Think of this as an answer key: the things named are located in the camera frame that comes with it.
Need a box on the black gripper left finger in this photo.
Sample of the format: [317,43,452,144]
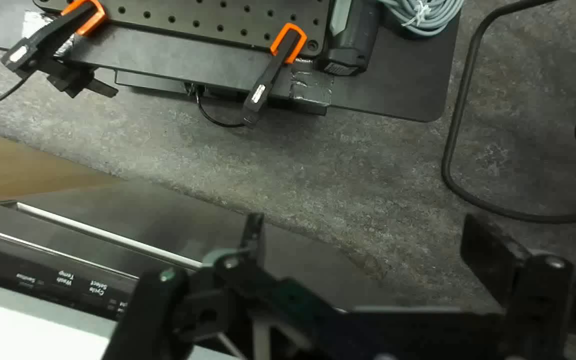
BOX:
[102,211,344,360]

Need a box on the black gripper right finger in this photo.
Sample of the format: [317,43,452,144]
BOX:
[458,212,576,360]

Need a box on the black dishwasher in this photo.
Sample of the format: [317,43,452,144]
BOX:
[0,179,385,337]

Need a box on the wooden base cabinet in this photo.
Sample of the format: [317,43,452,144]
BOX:
[0,124,117,206]

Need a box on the orange black bar clamp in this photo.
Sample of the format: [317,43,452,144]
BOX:
[242,23,309,128]
[0,0,120,101]

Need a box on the black perforated breadboard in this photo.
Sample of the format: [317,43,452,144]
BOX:
[35,0,335,60]

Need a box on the black power box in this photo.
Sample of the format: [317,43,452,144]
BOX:
[318,0,379,77]

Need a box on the silver dishwasher handle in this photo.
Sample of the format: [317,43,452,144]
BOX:
[12,198,209,270]

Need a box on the black floor cable loop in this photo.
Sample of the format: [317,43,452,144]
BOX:
[441,0,576,227]

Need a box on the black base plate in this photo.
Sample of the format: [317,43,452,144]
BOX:
[67,0,463,124]

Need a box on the gray coiled cable bundle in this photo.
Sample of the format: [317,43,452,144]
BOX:
[377,0,468,40]

